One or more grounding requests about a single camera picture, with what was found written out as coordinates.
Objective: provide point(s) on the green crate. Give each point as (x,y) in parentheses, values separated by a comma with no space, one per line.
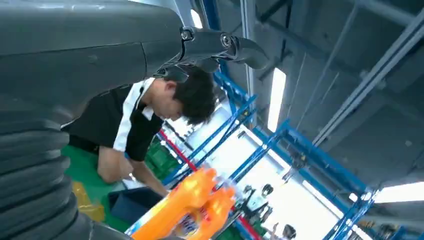
(162,159)

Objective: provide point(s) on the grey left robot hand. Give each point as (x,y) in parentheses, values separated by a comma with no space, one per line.
(73,49)

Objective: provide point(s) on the blue tablet case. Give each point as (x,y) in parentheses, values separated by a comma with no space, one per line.
(132,203)

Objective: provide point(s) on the yellow sheet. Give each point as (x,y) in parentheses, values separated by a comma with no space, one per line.
(84,205)

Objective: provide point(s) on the blue metal rack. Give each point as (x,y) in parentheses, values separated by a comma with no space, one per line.
(324,162)

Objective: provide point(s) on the orange drink bottle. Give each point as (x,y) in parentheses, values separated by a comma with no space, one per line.
(185,198)
(215,212)

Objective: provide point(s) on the green table mat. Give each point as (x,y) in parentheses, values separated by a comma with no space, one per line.
(82,165)

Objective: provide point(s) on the person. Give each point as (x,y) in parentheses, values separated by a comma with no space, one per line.
(109,116)

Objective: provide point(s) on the ceiling light panel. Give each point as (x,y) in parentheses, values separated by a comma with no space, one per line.
(196,19)
(276,99)
(400,192)

